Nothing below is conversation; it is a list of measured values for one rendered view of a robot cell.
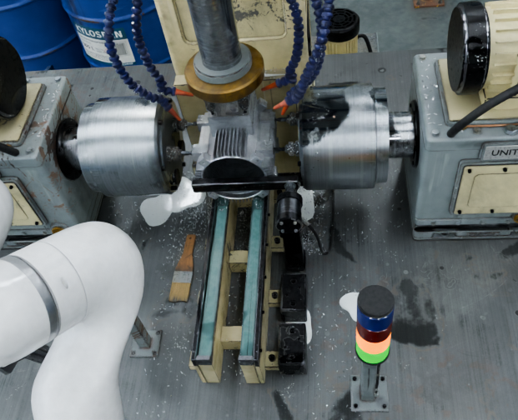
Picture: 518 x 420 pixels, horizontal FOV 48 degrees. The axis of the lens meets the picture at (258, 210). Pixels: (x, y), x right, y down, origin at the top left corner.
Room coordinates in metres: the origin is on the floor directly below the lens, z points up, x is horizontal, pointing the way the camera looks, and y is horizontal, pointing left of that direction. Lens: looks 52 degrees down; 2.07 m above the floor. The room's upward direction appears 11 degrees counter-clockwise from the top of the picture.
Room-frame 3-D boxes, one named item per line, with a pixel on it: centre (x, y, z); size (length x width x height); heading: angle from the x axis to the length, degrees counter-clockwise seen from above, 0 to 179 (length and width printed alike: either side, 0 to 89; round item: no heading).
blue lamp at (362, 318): (0.44, -0.16, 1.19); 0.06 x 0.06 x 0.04
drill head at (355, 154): (0.97, -0.26, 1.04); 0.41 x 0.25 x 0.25; 78
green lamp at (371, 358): (0.44, -0.16, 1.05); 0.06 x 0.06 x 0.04
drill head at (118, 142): (1.10, 0.32, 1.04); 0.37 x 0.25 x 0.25; 78
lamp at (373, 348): (0.44, -0.16, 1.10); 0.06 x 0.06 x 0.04
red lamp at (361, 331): (0.44, -0.16, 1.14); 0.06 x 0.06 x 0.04
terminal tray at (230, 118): (1.07, 0.01, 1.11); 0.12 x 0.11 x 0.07; 168
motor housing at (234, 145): (1.03, 0.02, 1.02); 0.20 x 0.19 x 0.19; 168
